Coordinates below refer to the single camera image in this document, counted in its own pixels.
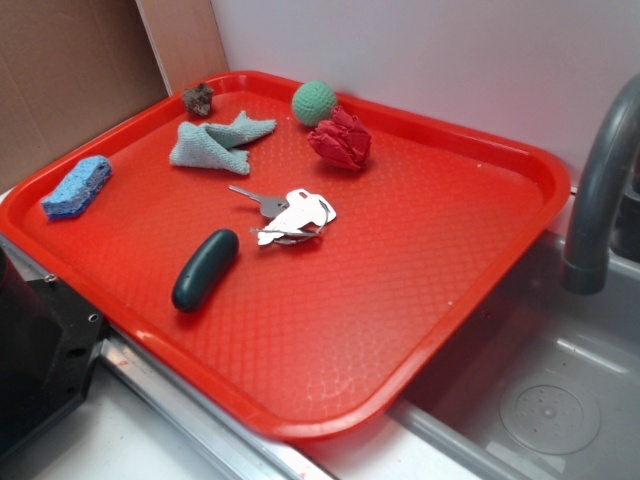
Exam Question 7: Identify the crumpled red paper ball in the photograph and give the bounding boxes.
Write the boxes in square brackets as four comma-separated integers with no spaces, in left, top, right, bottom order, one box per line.
[307,106,372,171]

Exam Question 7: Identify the grey toy faucet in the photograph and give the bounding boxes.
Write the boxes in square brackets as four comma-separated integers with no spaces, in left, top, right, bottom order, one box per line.
[561,76,639,295]

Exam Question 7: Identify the dark green plastic pickle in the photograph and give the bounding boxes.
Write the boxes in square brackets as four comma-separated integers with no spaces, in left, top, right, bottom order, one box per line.
[171,229,239,313]

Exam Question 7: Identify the silver key bunch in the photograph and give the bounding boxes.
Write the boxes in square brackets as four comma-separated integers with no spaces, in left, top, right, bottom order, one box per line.
[229,185,337,247]

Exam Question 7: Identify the blue sponge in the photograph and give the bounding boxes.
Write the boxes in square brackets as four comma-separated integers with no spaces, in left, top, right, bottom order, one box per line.
[41,155,112,221]

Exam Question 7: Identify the grey toy sink basin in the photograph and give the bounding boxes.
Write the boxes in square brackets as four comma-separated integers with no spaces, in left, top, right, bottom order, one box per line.
[390,234,639,479]

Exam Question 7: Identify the metal table edge rail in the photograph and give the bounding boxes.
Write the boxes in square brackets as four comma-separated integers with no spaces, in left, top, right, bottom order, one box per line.
[0,234,331,480]

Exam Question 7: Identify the light green folded cloth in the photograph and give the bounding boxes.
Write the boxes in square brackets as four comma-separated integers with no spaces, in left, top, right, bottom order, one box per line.
[169,111,277,176]

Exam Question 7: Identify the red plastic tray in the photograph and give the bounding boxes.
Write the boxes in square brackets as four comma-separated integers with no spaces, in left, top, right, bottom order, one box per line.
[1,72,570,440]

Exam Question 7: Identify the green textured ball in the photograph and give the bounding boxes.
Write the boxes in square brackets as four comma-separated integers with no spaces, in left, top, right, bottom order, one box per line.
[291,81,338,127]

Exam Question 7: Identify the brown rock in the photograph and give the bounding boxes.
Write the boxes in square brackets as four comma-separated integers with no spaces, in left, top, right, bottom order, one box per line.
[181,82,214,118]

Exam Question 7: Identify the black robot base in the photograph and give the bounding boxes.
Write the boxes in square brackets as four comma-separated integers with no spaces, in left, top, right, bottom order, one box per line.
[1,252,105,460]

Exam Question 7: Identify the brown cardboard panel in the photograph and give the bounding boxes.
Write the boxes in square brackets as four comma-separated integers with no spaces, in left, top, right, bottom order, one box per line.
[1,1,228,191]

